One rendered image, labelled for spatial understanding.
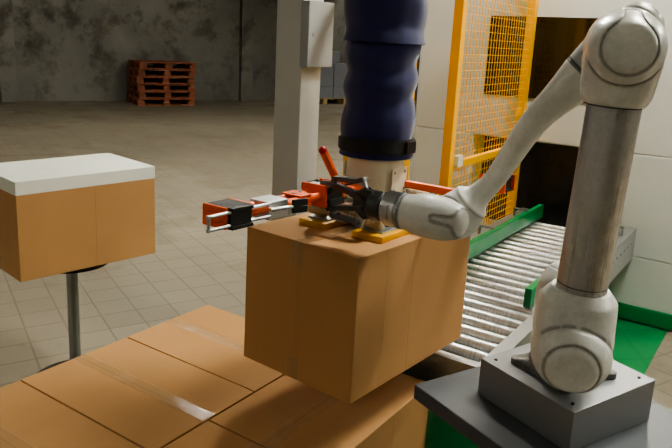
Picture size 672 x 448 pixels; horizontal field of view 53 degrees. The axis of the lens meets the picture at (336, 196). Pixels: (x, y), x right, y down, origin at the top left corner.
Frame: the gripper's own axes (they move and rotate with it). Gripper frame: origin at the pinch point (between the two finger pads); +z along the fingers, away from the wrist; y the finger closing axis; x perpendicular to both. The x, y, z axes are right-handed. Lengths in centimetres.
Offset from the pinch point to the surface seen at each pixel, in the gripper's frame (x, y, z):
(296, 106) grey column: 115, -8, 98
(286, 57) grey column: 115, -30, 105
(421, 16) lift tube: 27, -47, -12
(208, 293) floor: 147, 121, 186
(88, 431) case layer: -44, 66, 41
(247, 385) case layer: 2, 66, 25
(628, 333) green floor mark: 264, 119, -40
